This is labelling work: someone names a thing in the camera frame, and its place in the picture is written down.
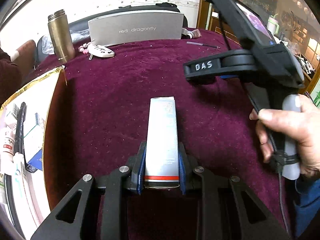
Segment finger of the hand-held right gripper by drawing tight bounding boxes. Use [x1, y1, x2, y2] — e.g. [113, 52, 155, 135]
[183, 49, 257, 83]

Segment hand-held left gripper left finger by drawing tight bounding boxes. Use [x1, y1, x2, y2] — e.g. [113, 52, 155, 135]
[30, 142, 147, 240]

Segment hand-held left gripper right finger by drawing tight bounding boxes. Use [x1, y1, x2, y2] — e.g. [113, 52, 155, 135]
[178, 142, 278, 240]

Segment grey box with red stripe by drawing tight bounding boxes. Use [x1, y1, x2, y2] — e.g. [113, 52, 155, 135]
[144, 96, 181, 188]

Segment blue white box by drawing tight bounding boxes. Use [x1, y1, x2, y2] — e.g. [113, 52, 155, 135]
[25, 149, 46, 173]

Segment white green box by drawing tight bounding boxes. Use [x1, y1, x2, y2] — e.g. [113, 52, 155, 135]
[24, 112, 47, 155]

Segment long black cosmetic tube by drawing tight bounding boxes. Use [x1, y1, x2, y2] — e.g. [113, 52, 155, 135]
[14, 102, 27, 153]

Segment white bottle with red label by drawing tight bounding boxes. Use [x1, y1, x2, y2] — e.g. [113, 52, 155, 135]
[0, 127, 16, 155]

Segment small white barcode box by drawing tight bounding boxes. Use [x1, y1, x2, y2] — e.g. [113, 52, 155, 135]
[4, 104, 21, 128]

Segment person's right hand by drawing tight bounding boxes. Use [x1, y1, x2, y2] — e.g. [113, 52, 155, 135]
[250, 95, 320, 178]

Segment white black pen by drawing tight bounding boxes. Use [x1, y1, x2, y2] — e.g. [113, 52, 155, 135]
[187, 41, 221, 49]

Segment white cup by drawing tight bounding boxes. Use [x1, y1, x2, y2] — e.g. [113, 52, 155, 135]
[267, 15, 279, 34]

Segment small cosmetic tube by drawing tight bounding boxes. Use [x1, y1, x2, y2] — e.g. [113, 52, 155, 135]
[181, 29, 202, 40]

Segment wooden display cabinet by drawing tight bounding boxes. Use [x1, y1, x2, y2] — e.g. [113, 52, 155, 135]
[197, 0, 320, 105]

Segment dark cloth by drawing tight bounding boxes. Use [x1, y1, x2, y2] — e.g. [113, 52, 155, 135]
[155, 2, 179, 12]

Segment purple velvet tablecloth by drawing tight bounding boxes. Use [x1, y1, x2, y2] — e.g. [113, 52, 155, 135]
[25, 29, 298, 240]

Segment grey shoe box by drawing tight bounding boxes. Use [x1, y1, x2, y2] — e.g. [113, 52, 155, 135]
[87, 11, 185, 47]

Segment white tube with teal print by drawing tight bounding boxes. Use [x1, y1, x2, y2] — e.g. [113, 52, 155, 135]
[11, 154, 25, 180]

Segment white patterned key case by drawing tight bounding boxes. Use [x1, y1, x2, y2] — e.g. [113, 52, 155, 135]
[88, 44, 115, 61]

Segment blue jeans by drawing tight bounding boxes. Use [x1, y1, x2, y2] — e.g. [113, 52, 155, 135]
[292, 177, 320, 239]

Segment gold thermos flask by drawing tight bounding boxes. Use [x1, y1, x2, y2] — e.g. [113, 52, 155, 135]
[47, 9, 76, 64]

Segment clear plastic bag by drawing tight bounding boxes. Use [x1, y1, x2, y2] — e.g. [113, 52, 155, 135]
[41, 29, 89, 55]

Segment brown leather chair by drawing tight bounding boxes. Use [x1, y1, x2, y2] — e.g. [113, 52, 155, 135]
[11, 40, 37, 68]

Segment black braided cable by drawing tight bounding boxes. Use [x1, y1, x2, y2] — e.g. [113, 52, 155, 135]
[247, 92, 294, 240]

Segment pink bead chain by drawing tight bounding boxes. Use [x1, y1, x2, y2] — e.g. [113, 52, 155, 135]
[78, 43, 92, 54]

